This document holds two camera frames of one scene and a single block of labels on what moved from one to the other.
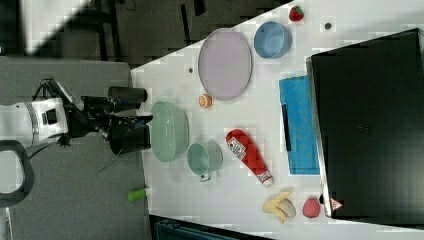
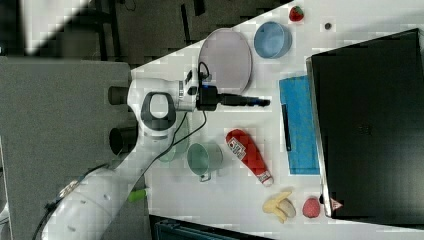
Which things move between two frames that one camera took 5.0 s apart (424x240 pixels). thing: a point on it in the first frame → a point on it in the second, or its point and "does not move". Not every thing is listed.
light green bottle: x=136 y=195 does not move
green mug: x=203 y=159 does not move
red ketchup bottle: x=245 y=150 does not move
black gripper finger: x=120 y=106 → x=244 y=102
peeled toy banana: x=281 y=206 does not move
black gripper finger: x=134 y=123 → x=250 y=100
